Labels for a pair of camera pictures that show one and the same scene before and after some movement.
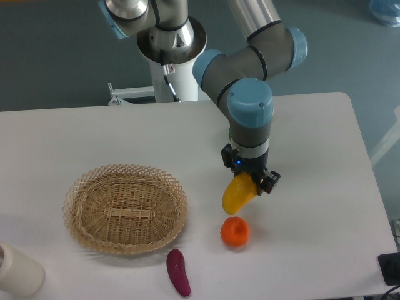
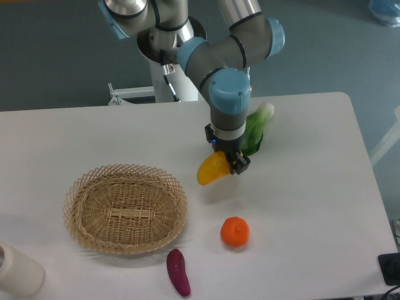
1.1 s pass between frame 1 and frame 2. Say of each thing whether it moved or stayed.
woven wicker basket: stayed
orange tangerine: stayed
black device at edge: stayed
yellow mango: moved
